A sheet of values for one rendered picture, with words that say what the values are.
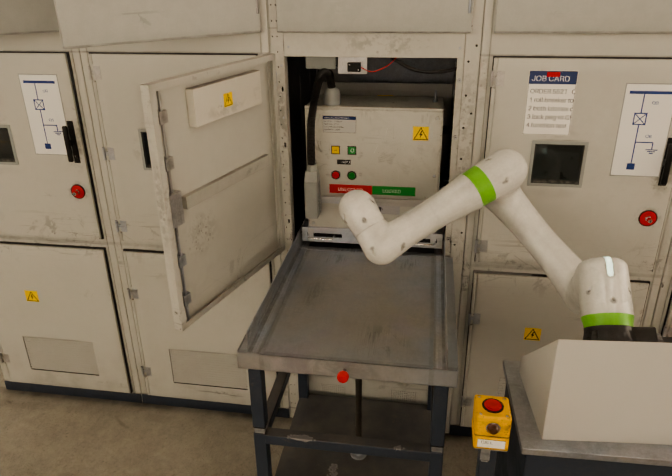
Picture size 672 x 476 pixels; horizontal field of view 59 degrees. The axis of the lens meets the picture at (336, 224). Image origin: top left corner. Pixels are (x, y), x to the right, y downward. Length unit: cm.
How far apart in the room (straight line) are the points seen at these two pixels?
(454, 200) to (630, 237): 79
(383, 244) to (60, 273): 156
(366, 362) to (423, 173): 79
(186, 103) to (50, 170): 94
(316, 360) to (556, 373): 63
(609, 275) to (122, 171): 172
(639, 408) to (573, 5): 116
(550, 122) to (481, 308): 74
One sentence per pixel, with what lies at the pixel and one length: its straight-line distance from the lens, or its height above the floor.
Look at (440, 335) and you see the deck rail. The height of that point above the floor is 85.
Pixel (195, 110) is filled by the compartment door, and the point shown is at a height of 148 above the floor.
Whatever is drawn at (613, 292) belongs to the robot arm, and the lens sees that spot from 168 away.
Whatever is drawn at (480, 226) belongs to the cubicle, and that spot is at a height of 99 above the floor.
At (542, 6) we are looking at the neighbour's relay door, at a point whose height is 173.
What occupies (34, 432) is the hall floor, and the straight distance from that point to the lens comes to 303.
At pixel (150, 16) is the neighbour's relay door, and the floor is 172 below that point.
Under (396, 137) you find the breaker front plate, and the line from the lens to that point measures 213.
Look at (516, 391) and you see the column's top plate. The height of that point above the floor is 75.
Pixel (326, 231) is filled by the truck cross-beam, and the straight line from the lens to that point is 228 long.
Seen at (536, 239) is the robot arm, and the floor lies 109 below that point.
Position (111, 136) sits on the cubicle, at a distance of 238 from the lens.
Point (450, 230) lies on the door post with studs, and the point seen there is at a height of 96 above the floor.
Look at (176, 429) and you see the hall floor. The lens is 282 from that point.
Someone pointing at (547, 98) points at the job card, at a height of 145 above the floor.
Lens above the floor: 185
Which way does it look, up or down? 24 degrees down
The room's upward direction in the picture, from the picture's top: 1 degrees counter-clockwise
